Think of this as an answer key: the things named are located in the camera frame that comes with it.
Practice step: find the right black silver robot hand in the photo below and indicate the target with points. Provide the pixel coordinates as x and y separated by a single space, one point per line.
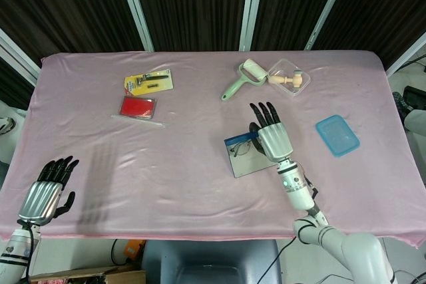
274 141

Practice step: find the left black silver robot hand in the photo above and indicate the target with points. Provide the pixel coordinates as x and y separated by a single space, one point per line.
41 202

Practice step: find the wire-frame eyeglasses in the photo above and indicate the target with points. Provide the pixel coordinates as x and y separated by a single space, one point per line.
245 147

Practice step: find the dark blue glasses case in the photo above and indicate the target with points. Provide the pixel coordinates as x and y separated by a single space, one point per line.
249 164

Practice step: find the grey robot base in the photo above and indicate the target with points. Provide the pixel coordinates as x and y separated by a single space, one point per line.
209 257

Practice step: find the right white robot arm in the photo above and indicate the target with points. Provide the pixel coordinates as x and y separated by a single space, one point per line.
299 194

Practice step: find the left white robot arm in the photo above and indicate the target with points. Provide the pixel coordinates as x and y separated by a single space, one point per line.
15 250

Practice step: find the clear plastic container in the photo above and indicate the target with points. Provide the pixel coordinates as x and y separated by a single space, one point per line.
301 89

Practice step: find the beige wooden toy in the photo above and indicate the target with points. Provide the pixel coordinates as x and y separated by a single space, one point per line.
283 80

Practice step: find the blue plastic lid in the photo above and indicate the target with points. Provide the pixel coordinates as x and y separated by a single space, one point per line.
337 135

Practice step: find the green lint roller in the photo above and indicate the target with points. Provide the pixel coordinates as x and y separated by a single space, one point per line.
238 86

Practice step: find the white sneaker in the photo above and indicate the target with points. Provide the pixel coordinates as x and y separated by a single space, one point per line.
6 126

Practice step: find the cardboard box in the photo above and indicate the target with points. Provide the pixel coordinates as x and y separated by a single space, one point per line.
83 275

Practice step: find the pink tablecloth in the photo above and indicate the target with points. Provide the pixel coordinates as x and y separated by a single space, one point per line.
183 181

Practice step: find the orange object under table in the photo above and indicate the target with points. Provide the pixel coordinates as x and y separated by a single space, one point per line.
133 250

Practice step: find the yellow razor blister card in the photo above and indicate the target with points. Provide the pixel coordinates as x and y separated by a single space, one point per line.
159 86

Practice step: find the red ink pad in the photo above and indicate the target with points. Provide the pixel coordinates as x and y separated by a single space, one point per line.
136 107

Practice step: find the black equipment on floor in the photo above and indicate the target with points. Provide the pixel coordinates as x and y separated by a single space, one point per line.
414 97

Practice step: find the white metal frame post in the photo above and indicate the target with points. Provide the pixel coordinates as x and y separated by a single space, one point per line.
407 53
16 53
327 8
134 8
251 8

